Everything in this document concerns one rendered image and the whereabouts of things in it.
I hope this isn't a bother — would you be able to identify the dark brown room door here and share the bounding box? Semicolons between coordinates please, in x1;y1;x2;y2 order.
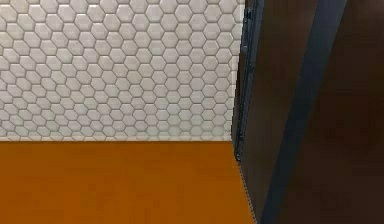
231;0;384;224

